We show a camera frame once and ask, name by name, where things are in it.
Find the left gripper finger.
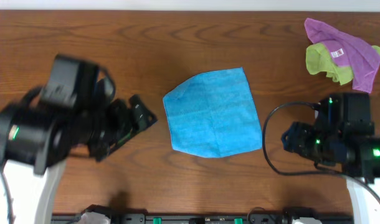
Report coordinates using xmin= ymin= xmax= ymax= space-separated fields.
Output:
xmin=95 ymin=133 xmax=136 ymax=162
xmin=129 ymin=95 xmax=157 ymax=137

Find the blue microfiber cloth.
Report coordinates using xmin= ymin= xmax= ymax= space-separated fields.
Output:
xmin=163 ymin=68 xmax=262 ymax=158

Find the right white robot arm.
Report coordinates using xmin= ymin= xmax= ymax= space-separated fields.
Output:
xmin=282 ymin=121 xmax=380 ymax=204

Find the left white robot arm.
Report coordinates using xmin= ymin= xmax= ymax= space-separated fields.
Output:
xmin=0 ymin=87 xmax=157 ymax=223

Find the yellow-green cloth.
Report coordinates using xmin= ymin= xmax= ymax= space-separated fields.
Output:
xmin=306 ymin=40 xmax=380 ymax=93

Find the purple cloth with label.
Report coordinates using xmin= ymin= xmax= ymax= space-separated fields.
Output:
xmin=304 ymin=18 xmax=380 ymax=93

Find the right black cable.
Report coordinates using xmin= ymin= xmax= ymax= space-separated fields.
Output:
xmin=262 ymin=101 xmax=380 ymax=218

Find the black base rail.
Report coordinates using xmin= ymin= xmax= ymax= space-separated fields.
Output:
xmin=51 ymin=205 xmax=354 ymax=224

